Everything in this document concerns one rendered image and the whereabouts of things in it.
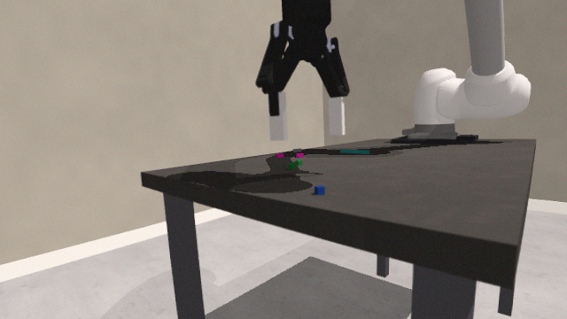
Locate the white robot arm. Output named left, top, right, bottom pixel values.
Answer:
left=402, top=0, right=531, bottom=139

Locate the small blue cube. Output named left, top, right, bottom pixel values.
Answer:
left=315, top=185, right=325, bottom=195

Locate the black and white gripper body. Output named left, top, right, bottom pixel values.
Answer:
left=282, top=0, right=331, bottom=63

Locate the green rod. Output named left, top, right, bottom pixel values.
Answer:
left=287, top=160, right=302, bottom=170

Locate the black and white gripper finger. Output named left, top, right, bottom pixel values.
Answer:
left=311, top=36, right=350, bottom=136
left=256, top=19, right=315, bottom=141

